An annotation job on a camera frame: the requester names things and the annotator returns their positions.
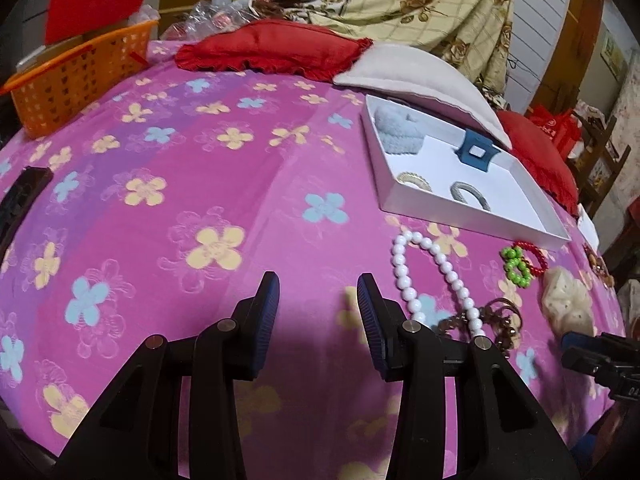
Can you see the red shopping bag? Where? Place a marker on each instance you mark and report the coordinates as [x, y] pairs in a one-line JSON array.
[[552, 127]]

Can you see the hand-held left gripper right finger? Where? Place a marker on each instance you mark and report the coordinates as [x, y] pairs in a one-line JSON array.
[[369, 310]]

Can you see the orange plastic basket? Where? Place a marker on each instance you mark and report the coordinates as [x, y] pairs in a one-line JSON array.
[[75, 80]]

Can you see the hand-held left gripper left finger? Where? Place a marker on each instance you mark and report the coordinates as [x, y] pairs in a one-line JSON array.
[[268, 305]]

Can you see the black phone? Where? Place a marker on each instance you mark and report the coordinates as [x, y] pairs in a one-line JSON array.
[[20, 200]]

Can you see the beige floral quilt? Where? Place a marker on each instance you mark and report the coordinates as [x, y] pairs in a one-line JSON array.
[[425, 5]]

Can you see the wooden chair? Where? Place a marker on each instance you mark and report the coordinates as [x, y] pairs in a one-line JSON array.
[[600, 160]]

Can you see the clear plastic bag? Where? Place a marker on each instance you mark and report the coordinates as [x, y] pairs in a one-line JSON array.
[[200, 20]]

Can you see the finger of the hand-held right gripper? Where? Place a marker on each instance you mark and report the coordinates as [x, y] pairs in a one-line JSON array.
[[580, 361], [579, 341]]

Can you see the cream dotted scrunchie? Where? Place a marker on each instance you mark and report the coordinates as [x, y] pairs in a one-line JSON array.
[[570, 300]]

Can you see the pink floral bedsheet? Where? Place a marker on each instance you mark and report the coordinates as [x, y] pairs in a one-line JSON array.
[[200, 200]]

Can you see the brown hair clip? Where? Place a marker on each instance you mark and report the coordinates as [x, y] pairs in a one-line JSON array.
[[597, 262]]

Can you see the white pillow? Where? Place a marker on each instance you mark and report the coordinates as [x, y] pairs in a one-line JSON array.
[[425, 75]]

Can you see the blue hair claw clip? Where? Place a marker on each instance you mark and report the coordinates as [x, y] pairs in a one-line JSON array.
[[475, 149]]

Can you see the white cardboard box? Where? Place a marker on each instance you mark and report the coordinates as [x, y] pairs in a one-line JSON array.
[[480, 200]]

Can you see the red frilled pillow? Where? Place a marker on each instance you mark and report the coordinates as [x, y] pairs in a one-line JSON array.
[[270, 50], [542, 160]]

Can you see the grey-blue fluffy scrunchie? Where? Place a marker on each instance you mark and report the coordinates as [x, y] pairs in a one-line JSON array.
[[397, 130]]

